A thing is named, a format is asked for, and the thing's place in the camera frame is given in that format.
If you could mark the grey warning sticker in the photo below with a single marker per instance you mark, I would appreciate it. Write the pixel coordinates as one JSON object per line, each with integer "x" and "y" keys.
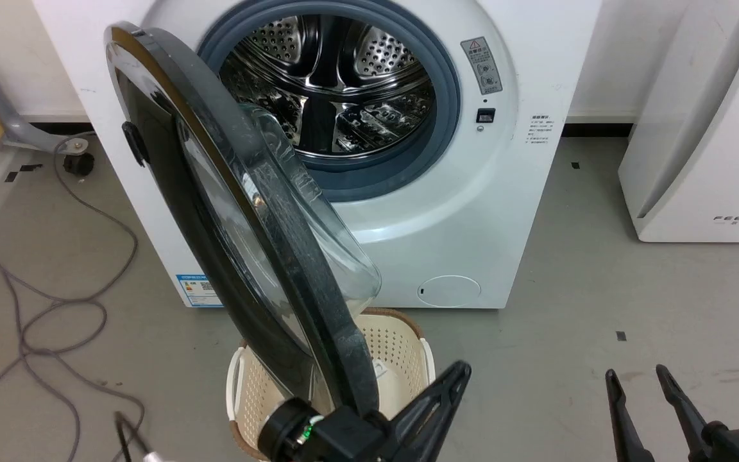
{"x": 481, "y": 65}

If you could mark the perforated steel washer drum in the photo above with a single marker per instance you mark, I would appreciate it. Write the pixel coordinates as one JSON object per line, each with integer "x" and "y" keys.
{"x": 344, "y": 83}

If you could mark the white front-load washing machine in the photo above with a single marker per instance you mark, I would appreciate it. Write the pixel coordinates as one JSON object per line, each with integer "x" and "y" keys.
{"x": 472, "y": 224}

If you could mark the round black glass washer door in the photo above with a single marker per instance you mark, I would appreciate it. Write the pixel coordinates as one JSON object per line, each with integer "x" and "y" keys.
{"x": 321, "y": 308}

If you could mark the round white filter cover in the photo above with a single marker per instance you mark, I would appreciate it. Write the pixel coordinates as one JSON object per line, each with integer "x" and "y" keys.
{"x": 450, "y": 291}

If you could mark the white air purifier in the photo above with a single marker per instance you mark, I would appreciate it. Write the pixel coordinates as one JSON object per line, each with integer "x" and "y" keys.
{"x": 703, "y": 160}

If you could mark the blue energy label sticker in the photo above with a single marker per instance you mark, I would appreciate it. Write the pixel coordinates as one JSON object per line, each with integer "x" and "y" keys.
{"x": 197, "y": 292}

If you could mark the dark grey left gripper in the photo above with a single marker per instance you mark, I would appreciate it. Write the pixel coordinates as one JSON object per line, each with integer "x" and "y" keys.
{"x": 344, "y": 436}

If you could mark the small printed text sticker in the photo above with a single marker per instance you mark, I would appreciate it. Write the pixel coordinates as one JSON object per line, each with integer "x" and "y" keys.
{"x": 541, "y": 131}

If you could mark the grey rubber door gasket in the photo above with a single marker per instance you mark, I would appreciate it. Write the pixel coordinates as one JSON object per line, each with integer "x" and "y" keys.
{"x": 448, "y": 96}

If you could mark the cream perforated laundry basket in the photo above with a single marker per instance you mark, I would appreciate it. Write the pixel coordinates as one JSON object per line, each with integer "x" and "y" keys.
{"x": 396, "y": 346}

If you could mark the black caster wheel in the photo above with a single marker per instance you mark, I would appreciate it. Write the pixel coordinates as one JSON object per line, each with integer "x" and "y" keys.
{"x": 79, "y": 165}

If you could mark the black door lock latch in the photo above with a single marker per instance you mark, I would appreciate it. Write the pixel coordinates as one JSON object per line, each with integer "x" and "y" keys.
{"x": 485, "y": 115}

